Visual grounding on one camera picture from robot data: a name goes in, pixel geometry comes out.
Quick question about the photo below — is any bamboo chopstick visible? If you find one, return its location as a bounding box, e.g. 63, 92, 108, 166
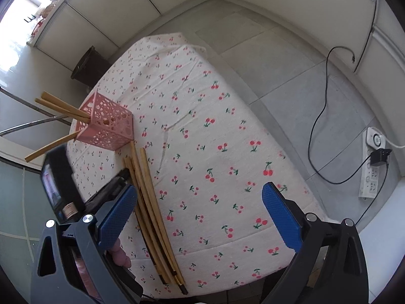
124, 157, 175, 284
130, 141, 185, 288
41, 91, 91, 118
35, 98, 91, 124
24, 131, 80, 163
140, 147, 178, 281

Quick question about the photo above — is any pink perforated utensil holder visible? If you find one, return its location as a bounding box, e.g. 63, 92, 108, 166
75, 91, 134, 151

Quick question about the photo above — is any black chopstick gold band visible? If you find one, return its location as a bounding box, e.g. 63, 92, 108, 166
136, 193, 188, 295
140, 226, 167, 286

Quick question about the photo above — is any left gloved hand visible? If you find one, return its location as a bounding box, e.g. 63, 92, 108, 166
75, 239, 131, 300

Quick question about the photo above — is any leaning metal pole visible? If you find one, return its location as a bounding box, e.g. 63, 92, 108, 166
0, 115, 68, 137

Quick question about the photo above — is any cherry print tablecloth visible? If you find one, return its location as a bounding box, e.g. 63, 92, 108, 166
64, 31, 323, 300

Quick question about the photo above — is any black plug adapter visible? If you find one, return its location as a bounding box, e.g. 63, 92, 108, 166
370, 148, 392, 167

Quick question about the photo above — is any dark brown trash bin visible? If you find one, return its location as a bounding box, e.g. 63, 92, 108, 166
71, 46, 111, 89

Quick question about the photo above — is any white power strip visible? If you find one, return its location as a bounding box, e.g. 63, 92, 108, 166
358, 127, 387, 199

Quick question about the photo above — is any woven basket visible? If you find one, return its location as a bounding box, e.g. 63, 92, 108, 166
37, 3, 57, 18

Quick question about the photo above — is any black floor cable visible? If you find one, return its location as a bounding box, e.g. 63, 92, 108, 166
308, 0, 379, 186

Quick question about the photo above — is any metal mop handle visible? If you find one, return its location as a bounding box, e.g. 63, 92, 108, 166
0, 87, 71, 126

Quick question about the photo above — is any white power cable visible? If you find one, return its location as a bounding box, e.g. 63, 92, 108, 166
381, 132, 405, 150

